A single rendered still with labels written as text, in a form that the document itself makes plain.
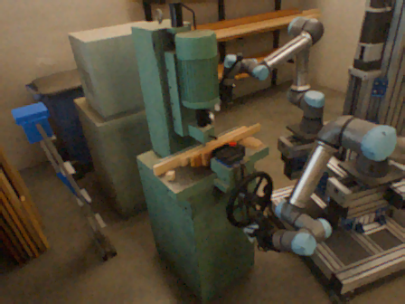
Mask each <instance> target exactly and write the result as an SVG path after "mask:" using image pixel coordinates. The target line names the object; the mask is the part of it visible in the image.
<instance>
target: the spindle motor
mask: <svg viewBox="0 0 405 304"><path fill-rule="evenodd" d="M175 49H176V55H177V61H178V72H179V79H180V84H181V96H182V102H183V105H184V106H185V107H188V108H191V109H205V108H208V107H213V106H214V105H215V104H218V102H219V101H220V98H219V84H218V56H217V40H216V34H215V31H213V30H190V31H185V32H182V33H178V34H177V35H176V36H175Z"/></svg>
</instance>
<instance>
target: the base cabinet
mask: <svg viewBox="0 0 405 304"><path fill-rule="evenodd" d="M138 170H139V174H140V176H141V182H142V186H143V188H144V195H145V198H146V206H147V209H148V215H149V218H150V221H151V227H152V231H153V234H154V240H155V247H156V248H157V250H158V251H159V252H160V253H161V255H162V256H164V258H165V260H166V261H168V263H169V264H170V265H171V267H172V268H174V270H175V272H176V273H178V276H180V277H181V279H182V280H183V281H184V283H185V284H186V285H187V286H188V288H190V289H191V291H192V292H193V294H194V295H195V296H196V297H197V298H198V300H200V301H201V303H202V304H203V303H205V302H206V301H208V300H209V299H211V298H213V296H214V295H216V294H217V293H219V292H220V291H221V290H222V289H224V288H225V287H227V286H228V285H230V284H231V283H232V282H233V281H234V280H236V279H237V278H239V276H240V275H242V274H243V273H245V271H247V270H249V269H250V268H252V266H254V265H255V239H253V242H251V241H250V239H249V238H248V235H247V234H246V233H245V232H244V229H245V228H243V227H241V228H238V227H235V226H232V225H231V224H230V222H229V221H228V218H227V214H226V210H227V205H228V201H229V198H230V196H228V198H225V199H223V201H220V202H219V203H217V204H215V205H214V206H211V208H208V209H206V210H205V211H203V212H201V213H200V214H197V215H196V216H194V217H191V216H190V215H189V214H188V213H187V212H186V211H185V210H184V209H183V208H181V206H179V205H178V204H177V203H176V202H175V201H174V200H173V199H172V198H171V197H170V196H168V194H166V193H165V192H164V191H163V190H162V189H161V188H160V187H158V186H157V185H156V184H155V183H154V181H151V179H150V178H148V176H146V174H144V173H143V172H142V171H141V170H140V169H138Z"/></svg>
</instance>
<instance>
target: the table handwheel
mask: <svg viewBox="0 0 405 304"><path fill-rule="evenodd" d="M258 177H260V179H259V181H258V183H257V185H256V186H255V189H254V190H253V193H252V192H249V193H247V192H245V191H243V189H242V188H243V187H244V186H245V185H246V184H247V183H248V182H250V181H252V180H253V179H254V178H258ZM263 178H265V179H266V181H267V182H268V191H267V194H266V196H265V200H264V201H263V204H262V205H261V207H260V208H259V210H260V211H262V212H263V213H264V211H265V209H266V208H267V207H268V204H269V203H270V199H271V197H272V195H273V181H272V178H271V176H270V174H268V173H266V172H265V171H255V172H253V173H252V174H249V175H248V176H245V178H243V179H242V180H241V181H240V182H239V183H238V185H237V186H235V188H234V189H233V190H232V194H231V197H230V198H229V201H228V205H227V210H226V214H227V218H228V221H229V222H230V224H231V225H232V226H235V227H238V228H241V227H243V226H242V225H241V224H240V222H241V221H235V219H234V218H233V211H234V210H235V209H236V208H239V207H241V206H243V205H245V204H246V205H247V206H249V207H250V208H252V207H253V209H254V211H258V208H257V207H256V205H257V204H258V201H259V198H258V197H257V196H255V194H256V193H257V192H258V189H259V187H260V184H261V183H262V181H263ZM238 194H240V198H243V202H241V203H240V204H236V205H235V206H234V204H235V200H236V198H237V197H238ZM243 222H244V223H247V224H248V225H250V224H251V223H254V222H255V221H253V218H251V217H250V218H248V219H247V220H245V221H243Z"/></svg>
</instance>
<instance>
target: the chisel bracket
mask: <svg viewBox="0 0 405 304"><path fill-rule="evenodd" d="M187 124H188V135H190V136H191V137H193V138H196V139H197V140H198V141H201V142H202V143H203V144H206V143H208V142H209V141H213V138H211V137H208V136H209V135H211V136H214V137H215V133H214V127H212V126H211V125H209V124H208V126H207V127H204V128H200V127H198V124H197V119H196V120H194V121H190V122H188V123H187Z"/></svg>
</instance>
